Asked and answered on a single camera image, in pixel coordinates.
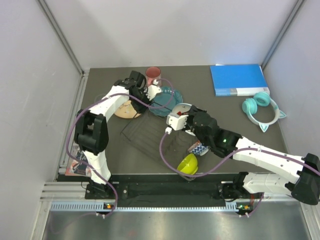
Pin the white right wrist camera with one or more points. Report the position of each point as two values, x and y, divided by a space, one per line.
175 122

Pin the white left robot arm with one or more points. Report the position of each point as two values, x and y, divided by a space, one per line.
91 128

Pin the lime green bowl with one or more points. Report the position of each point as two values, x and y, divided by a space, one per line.
189 165

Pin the white watermelon plate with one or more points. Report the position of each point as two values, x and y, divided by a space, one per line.
181 109

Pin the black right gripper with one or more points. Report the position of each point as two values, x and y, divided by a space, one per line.
193 111

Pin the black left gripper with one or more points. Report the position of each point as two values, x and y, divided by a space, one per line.
142 108

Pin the red blue patterned bowl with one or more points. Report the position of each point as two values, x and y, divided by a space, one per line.
198 149

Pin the Little Women book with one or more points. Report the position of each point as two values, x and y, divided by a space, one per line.
75 168

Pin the black wire dish rack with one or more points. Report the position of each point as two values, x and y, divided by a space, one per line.
145 133

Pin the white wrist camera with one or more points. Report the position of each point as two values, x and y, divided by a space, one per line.
175 122
153 90

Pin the teal scalloped plate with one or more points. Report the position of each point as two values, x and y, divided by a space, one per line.
163 98

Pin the beige floral plate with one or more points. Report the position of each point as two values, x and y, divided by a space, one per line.
127 111

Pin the teal cat-ear headphones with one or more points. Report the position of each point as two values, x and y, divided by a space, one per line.
261 99

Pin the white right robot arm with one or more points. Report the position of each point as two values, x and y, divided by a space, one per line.
298 176

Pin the blue clip file folder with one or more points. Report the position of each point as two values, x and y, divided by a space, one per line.
238 80

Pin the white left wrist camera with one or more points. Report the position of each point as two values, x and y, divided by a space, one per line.
153 90

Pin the pink mug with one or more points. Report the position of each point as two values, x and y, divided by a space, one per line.
153 73

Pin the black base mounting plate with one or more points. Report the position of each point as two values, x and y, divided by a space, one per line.
165 190

